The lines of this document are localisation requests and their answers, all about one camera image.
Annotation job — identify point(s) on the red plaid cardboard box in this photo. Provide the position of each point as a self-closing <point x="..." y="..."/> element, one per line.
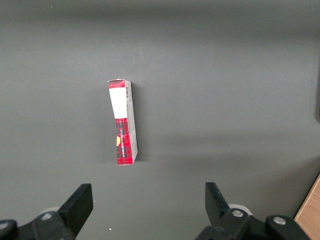
<point x="123" y="125"/>

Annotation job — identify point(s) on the wooden drawer cabinet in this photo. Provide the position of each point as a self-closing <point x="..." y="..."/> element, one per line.
<point x="310" y="212"/>

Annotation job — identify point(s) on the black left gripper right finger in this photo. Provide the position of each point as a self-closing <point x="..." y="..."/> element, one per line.
<point x="225" y="220"/>

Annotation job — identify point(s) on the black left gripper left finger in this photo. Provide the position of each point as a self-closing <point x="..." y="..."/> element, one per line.
<point x="72" y="215"/>

